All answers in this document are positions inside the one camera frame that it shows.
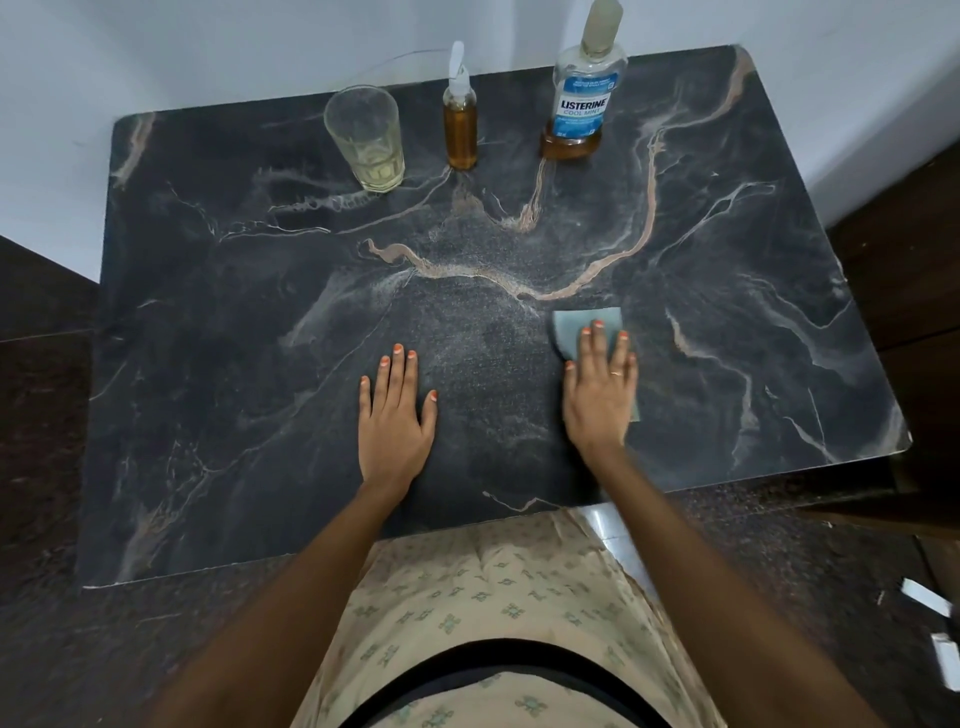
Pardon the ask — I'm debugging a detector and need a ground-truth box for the person's right hand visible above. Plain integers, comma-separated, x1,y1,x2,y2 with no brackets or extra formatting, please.
561,320,640,463

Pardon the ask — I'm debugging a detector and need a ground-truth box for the person's left hand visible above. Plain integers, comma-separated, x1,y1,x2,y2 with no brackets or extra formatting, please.
357,343,440,500

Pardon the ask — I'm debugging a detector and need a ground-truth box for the grey-blue cloth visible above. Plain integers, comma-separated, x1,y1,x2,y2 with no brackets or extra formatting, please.
551,306,642,424

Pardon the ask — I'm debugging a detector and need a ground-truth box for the clear drinking glass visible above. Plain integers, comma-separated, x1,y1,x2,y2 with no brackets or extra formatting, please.
323,84,407,195

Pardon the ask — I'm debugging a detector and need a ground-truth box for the mouthwash bottle with blue label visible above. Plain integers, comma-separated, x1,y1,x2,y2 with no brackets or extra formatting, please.
539,44,630,163

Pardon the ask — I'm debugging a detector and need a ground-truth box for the small clear pump bottle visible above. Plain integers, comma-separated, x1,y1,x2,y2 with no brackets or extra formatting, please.
442,88,480,172

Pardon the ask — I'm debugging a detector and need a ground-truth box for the white pump dispenser head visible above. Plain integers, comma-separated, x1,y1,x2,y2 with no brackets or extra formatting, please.
445,40,474,106

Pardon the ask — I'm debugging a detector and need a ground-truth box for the translucent mouthwash bottle cap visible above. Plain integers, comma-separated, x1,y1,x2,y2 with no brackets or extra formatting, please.
581,0,625,63

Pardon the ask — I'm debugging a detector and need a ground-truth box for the person's right forearm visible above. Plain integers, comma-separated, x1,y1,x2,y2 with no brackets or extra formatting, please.
592,446,886,728

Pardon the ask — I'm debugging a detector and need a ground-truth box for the person's left forearm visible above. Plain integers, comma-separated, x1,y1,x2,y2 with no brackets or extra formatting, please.
146,479,418,728

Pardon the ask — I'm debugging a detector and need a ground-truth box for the black marble table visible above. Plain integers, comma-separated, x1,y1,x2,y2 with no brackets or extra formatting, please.
76,43,913,590

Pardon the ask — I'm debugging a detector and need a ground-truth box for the beige patterned clothing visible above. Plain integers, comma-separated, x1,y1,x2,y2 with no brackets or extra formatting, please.
292,509,726,728

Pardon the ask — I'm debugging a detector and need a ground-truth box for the dark wooden cabinet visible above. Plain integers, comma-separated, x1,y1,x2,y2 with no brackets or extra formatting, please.
798,138,960,541

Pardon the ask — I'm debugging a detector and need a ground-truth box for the white paper scrap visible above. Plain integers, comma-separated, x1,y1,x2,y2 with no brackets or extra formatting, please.
929,632,960,694
899,578,955,620

